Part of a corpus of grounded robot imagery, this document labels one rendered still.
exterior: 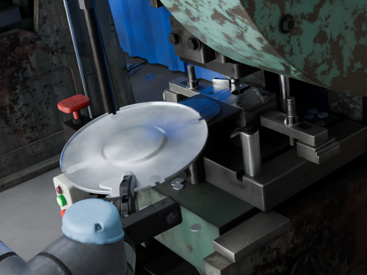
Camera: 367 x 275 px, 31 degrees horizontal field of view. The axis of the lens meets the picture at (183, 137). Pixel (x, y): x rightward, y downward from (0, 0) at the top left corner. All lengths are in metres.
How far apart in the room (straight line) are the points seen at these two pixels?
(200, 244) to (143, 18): 2.61
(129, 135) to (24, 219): 1.41
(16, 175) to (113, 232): 2.09
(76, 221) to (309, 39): 0.37
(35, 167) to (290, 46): 2.23
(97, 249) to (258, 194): 0.47
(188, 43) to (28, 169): 1.77
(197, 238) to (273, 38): 0.62
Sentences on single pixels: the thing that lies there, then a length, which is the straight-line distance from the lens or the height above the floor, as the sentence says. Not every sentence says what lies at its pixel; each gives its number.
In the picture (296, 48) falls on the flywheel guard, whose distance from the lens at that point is 0.81.
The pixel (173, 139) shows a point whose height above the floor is 0.78.
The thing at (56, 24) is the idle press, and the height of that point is 0.60.
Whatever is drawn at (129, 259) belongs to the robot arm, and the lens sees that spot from 0.98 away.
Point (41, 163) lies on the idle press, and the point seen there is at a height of 0.03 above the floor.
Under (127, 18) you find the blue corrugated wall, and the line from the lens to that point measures 3.98.
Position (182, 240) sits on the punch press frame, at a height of 0.55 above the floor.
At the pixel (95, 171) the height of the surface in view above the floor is 0.77.
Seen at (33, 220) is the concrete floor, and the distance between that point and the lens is 2.63.
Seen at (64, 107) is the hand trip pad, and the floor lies 0.76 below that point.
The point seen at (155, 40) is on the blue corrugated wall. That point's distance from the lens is 3.82.
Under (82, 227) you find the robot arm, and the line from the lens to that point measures 0.83.
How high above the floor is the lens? 1.34
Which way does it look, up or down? 27 degrees down
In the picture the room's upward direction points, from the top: 9 degrees counter-clockwise
